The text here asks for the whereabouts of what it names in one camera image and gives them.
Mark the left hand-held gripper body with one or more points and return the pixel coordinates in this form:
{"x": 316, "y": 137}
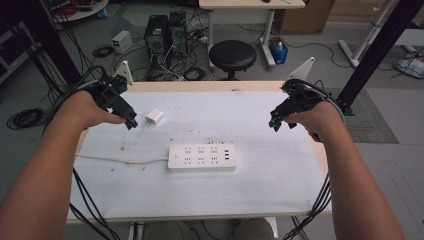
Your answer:
{"x": 105, "y": 91}

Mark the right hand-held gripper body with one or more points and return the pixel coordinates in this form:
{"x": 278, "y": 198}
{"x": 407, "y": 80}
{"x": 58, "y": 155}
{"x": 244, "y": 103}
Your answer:
{"x": 300, "y": 98}

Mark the person's left hand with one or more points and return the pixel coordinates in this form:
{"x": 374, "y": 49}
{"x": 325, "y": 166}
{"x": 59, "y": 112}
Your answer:
{"x": 83, "y": 111}

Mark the person's right hand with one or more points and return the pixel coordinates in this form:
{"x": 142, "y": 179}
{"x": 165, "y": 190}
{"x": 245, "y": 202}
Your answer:
{"x": 321, "y": 121}

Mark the white charger adapter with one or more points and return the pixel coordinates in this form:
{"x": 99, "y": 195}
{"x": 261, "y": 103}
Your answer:
{"x": 155, "y": 116}

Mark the blue storage box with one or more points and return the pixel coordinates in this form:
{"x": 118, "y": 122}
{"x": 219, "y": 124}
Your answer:
{"x": 278, "y": 55}

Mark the white table mat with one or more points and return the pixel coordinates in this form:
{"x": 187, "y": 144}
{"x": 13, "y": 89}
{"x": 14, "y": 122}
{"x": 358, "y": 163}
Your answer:
{"x": 260, "y": 173}

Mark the white power supply box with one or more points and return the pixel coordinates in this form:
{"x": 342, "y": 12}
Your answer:
{"x": 122, "y": 40}

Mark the black computer tower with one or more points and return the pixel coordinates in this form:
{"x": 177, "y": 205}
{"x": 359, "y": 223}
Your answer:
{"x": 156, "y": 38}
{"x": 177, "y": 33}

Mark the grey floor mat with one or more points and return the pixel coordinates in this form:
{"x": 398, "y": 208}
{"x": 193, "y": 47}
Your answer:
{"x": 370, "y": 123}

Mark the white power strip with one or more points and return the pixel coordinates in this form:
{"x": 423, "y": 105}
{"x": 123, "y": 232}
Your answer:
{"x": 201, "y": 163}

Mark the black round stool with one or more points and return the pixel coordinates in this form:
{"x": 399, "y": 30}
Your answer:
{"x": 232, "y": 55}

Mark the brown cardboard box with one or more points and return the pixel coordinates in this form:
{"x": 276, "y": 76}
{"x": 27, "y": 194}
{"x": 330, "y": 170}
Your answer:
{"x": 303, "y": 16}

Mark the round white table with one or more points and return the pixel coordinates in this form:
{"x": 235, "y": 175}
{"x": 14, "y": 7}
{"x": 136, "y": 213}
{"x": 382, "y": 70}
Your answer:
{"x": 83, "y": 11}

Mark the light wooden desk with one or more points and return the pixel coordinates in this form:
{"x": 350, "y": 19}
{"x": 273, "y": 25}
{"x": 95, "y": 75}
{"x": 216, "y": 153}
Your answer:
{"x": 250, "y": 4}

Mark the clear plastic bag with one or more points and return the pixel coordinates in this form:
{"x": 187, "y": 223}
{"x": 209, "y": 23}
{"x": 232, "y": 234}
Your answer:
{"x": 410, "y": 66}

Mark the black metal frame post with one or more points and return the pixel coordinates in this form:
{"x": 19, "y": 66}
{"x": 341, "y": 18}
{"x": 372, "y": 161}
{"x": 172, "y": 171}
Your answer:
{"x": 50, "y": 43}
{"x": 376, "y": 53}

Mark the white desk frame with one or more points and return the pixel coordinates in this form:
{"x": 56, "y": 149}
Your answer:
{"x": 363, "y": 43}

